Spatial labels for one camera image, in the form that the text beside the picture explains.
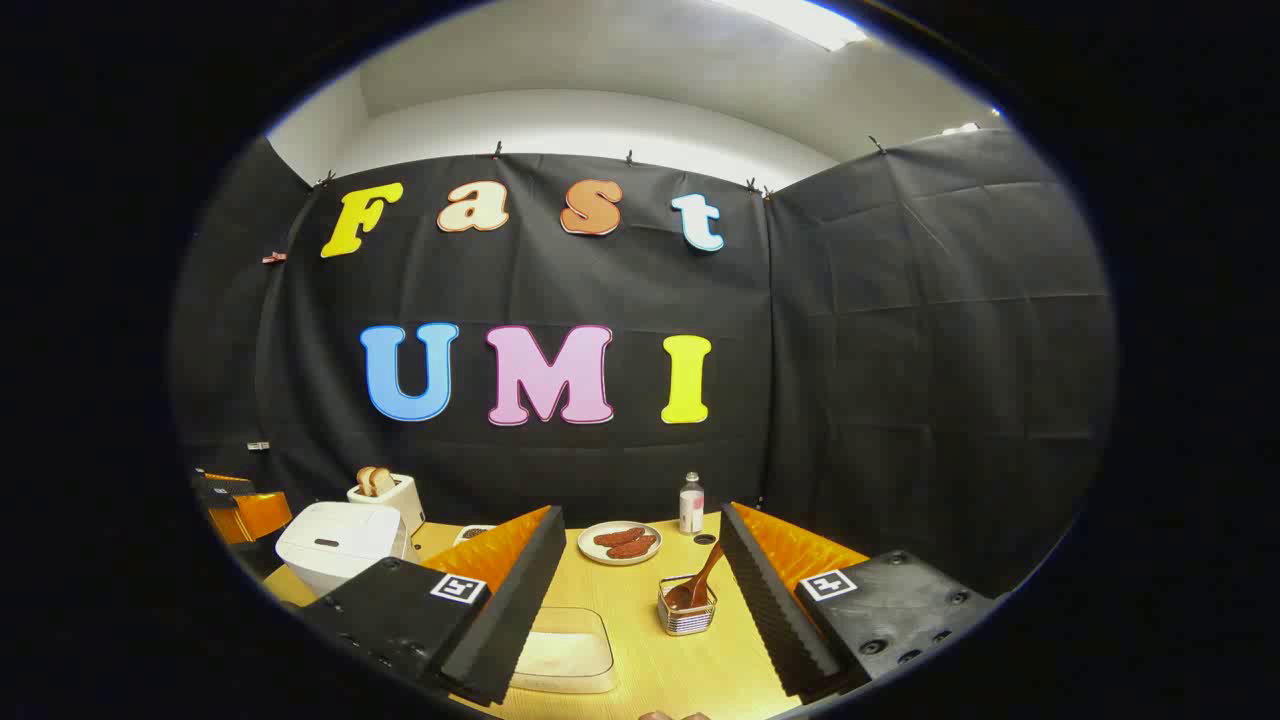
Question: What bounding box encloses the metal wire chopstick holder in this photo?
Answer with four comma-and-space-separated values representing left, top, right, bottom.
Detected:
658, 575, 718, 637

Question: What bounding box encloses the white rice cooker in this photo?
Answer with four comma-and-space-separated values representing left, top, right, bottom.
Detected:
275, 502, 409, 598

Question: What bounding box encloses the white toaster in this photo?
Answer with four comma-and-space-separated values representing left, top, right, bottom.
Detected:
347, 474, 426, 536

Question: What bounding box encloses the brown wooden spoon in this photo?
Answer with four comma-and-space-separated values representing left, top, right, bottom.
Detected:
664, 541, 725, 611

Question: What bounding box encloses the clear box of rice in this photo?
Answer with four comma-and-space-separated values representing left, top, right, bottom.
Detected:
508, 606, 617, 695

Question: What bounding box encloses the white round plate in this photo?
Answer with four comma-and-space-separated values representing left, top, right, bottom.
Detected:
578, 521, 663, 567

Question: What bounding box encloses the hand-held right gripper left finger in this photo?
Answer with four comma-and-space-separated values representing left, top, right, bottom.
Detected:
300, 505, 567, 707

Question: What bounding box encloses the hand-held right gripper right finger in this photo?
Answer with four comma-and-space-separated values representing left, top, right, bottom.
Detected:
720, 502, 1001, 701

